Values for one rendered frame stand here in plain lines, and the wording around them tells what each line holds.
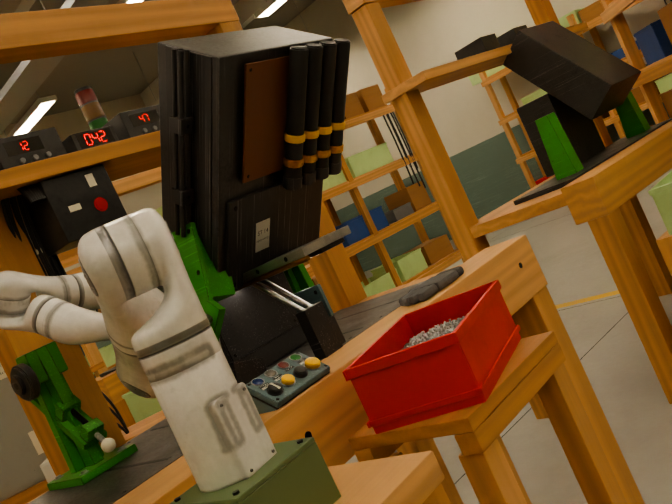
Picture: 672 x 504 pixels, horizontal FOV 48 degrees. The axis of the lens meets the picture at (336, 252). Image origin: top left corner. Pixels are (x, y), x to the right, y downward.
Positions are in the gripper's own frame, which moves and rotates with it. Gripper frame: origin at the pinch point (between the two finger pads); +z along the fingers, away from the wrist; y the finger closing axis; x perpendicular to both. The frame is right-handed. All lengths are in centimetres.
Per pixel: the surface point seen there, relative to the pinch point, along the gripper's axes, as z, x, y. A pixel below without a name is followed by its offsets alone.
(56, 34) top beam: 5, -31, 70
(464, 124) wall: 903, 128, 525
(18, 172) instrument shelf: -17.8, -10.7, 31.6
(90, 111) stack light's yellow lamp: 11, -16, 58
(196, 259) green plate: 3.8, -8.4, -5.6
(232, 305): 22.6, 8.6, -0.3
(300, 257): 16.2, -16.6, -21.5
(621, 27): 401, -77, 117
